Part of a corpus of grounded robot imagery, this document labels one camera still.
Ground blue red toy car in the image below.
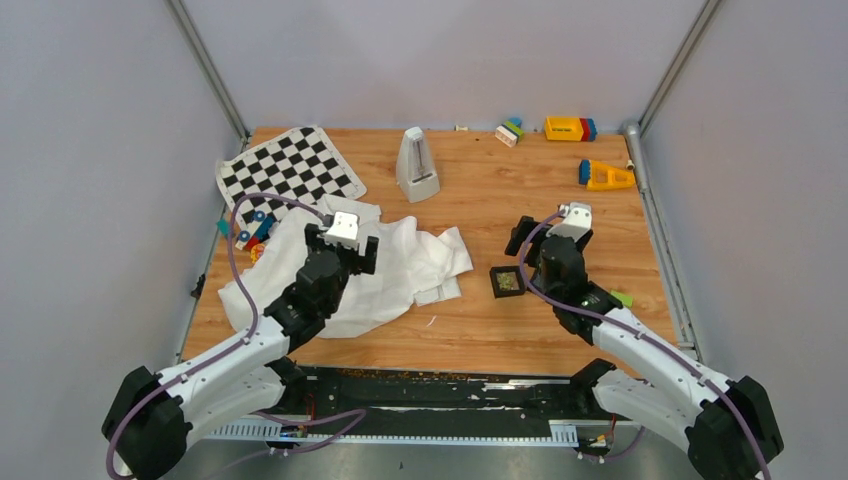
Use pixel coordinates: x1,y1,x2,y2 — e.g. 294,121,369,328
234,211,277,250

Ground white button-up shirt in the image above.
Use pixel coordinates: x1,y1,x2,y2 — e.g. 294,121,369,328
218,195,473,339

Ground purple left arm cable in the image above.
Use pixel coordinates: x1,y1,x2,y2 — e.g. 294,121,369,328
105,192,368,480

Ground yellow orange round toy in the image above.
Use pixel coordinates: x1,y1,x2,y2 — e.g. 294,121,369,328
250,244,265,264

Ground teal small block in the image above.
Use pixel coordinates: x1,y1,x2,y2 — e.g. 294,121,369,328
216,219,236,238

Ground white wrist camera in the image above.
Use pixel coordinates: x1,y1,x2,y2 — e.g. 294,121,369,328
322,211,359,251
546,202,593,242

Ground gold leaf brooch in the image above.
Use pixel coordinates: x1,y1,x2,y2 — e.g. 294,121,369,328
496,271,521,292

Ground yellow red blue block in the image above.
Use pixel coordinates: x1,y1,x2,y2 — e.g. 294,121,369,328
544,116,598,142

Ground grey metal corner pipe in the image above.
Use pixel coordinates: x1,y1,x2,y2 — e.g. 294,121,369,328
622,120,661,221

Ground yellow blue triangular toy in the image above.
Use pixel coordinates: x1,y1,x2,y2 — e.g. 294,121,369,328
578,159,636,191

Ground black white checkerboard mat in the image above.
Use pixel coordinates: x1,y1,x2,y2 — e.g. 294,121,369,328
215,127,367,207

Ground white metronome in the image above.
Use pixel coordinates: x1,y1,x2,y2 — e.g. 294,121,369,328
396,127,441,203

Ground white slotted cable duct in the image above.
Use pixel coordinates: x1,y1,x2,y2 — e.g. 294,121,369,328
205,417,580,447

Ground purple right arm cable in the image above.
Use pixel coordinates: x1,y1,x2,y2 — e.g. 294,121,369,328
516,210,773,480

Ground black square frame box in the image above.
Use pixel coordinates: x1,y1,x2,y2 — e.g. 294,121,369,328
489,265,526,299

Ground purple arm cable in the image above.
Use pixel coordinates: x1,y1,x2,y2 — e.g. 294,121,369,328
516,210,773,480
105,192,368,480

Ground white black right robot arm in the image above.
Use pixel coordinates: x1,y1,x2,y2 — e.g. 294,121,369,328
505,216,784,479

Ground white green blue blocks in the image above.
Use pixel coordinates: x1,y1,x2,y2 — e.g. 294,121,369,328
494,117,524,148

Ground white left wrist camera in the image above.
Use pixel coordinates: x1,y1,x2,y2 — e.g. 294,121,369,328
322,211,359,251

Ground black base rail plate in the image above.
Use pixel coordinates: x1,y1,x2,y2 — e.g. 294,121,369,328
266,366,619,440

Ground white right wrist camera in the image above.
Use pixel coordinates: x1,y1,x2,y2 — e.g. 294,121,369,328
546,202,593,242

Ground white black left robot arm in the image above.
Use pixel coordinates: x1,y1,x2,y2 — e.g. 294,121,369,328
101,224,379,479

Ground green block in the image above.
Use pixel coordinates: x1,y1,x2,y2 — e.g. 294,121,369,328
610,290,634,308

